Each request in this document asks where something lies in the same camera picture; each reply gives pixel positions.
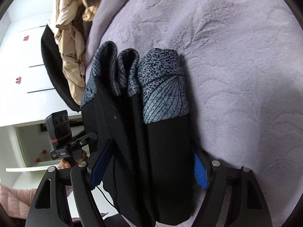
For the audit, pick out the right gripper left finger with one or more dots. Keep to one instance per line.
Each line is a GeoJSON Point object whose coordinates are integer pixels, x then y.
{"type": "Point", "coordinates": [50, 205]}

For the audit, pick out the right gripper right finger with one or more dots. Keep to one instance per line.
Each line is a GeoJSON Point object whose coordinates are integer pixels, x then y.
{"type": "Point", "coordinates": [236, 191]}

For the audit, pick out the black pants grey patterned waistband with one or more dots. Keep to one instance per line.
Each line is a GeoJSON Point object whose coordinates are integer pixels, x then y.
{"type": "Point", "coordinates": [141, 103]}

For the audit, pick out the pink quilted clothing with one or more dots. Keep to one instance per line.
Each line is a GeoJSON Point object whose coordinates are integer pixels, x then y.
{"type": "Point", "coordinates": [16, 202]}

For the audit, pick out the person's hand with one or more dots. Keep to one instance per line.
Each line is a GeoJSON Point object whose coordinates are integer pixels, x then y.
{"type": "Point", "coordinates": [65, 165]}

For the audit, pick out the white shelf cabinet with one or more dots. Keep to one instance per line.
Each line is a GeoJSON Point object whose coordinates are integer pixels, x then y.
{"type": "Point", "coordinates": [25, 154]}

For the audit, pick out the black garment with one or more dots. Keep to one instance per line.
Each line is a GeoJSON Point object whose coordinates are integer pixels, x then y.
{"type": "Point", "coordinates": [54, 67]}

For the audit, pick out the beige jacket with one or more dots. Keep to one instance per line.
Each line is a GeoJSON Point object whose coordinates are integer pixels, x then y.
{"type": "Point", "coordinates": [71, 35]}

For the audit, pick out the lavender embossed blanket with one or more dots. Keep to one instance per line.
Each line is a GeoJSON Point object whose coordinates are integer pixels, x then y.
{"type": "Point", "coordinates": [243, 63]}

